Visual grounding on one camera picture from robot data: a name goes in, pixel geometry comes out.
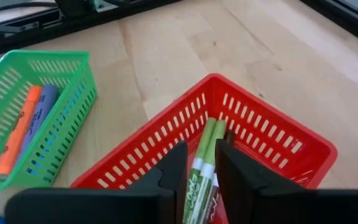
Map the purple fat highlighter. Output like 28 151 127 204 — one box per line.
17 83 59 162

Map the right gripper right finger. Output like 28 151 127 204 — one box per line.
215 139 358 224

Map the red plastic basket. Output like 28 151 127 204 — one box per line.
70 73 339 224

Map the green plastic basket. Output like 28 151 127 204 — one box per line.
0 49 98 191

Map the orange fat highlighter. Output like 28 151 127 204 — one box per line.
0 84 44 177

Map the light green Expo marker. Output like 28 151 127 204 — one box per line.
191 119 228 224

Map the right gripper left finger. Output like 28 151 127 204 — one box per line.
4 141 188 224

